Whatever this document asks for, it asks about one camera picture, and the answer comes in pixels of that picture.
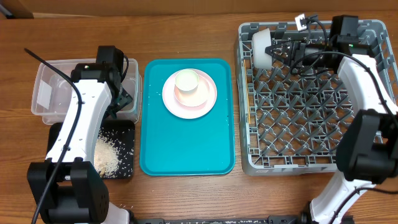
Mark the grey bowl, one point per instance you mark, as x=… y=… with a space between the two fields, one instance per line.
x=261 y=40

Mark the pale green cup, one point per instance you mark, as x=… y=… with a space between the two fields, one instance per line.
x=186 y=80

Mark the teal serving tray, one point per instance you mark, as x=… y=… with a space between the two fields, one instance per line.
x=175 y=146

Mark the wooden chopstick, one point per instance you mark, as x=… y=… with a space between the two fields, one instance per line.
x=249 y=114
x=246 y=82

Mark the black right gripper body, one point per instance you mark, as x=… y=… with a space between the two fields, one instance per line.
x=310 y=53

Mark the large pink plate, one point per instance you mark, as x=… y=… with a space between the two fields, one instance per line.
x=186 y=112

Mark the rice food waste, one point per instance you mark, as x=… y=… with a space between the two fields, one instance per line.
x=107 y=155

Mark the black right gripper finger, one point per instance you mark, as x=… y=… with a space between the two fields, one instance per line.
x=281 y=47
x=283 y=57

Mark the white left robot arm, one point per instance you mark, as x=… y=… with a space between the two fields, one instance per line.
x=66 y=186

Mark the black tray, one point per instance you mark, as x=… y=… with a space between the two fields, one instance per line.
x=124 y=149

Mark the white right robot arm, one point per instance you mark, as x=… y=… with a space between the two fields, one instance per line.
x=367 y=153

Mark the small pink plate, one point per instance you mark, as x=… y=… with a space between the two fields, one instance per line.
x=195 y=98

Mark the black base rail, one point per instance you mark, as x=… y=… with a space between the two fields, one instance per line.
x=272 y=219

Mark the clear plastic bin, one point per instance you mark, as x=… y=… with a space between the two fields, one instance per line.
x=52 y=94

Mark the grey dishwasher rack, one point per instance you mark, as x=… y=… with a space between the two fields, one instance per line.
x=297 y=121

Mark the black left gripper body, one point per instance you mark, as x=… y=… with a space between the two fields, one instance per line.
x=122 y=98

